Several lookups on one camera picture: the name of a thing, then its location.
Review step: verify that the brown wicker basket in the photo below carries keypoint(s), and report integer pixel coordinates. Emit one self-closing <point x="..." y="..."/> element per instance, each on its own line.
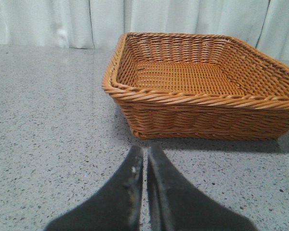
<point x="172" y="85"/>

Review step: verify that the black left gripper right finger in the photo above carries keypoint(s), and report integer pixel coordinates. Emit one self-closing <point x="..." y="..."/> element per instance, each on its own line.
<point x="177" y="205"/>

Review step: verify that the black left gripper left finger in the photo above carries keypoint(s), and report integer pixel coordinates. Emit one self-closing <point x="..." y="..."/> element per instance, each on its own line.
<point x="114" y="207"/>

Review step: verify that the white curtain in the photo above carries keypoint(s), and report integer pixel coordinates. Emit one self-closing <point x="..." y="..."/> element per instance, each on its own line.
<point x="97" y="24"/>

